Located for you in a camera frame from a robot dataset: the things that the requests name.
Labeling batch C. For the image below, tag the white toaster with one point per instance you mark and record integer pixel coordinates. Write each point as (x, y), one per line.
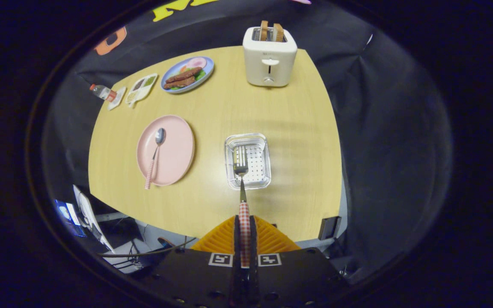
(270, 60)

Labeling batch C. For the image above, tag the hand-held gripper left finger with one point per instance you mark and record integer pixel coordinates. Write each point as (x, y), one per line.
(195, 278)

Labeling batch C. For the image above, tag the clear plastic water bottle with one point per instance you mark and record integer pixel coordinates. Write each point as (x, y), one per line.
(101, 91)

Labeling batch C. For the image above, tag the clear plastic drain basket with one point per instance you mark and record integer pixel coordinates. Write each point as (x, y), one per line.
(257, 162)

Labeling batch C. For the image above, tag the toast bread slice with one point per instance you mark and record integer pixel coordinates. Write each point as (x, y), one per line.
(264, 31)
(278, 32)

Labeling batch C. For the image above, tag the blue lit screen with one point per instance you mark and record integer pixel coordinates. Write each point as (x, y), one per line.
(66, 214)

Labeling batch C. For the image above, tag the blue plate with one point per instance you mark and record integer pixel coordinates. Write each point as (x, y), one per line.
(207, 64)

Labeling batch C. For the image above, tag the white square coaster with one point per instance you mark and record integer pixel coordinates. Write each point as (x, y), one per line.
(119, 99)

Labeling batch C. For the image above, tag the pink ham slice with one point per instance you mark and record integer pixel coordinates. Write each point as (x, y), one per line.
(196, 63)

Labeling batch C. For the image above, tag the black table bracket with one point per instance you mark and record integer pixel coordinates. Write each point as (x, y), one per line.
(329, 227)

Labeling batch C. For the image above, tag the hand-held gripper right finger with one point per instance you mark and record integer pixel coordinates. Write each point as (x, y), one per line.
(298, 278)

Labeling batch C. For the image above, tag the brown sausage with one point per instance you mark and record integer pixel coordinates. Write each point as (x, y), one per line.
(184, 75)
(180, 82)

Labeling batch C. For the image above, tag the green lettuce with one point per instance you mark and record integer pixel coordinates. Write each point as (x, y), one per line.
(200, 75)

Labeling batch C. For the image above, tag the pink plate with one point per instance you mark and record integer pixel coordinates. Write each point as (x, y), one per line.
(176, 149)

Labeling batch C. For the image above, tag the white divided condiment tray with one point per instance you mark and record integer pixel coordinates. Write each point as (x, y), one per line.
(141, 87)

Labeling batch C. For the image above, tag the white paper sheet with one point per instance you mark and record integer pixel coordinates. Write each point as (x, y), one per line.
(90, 218)

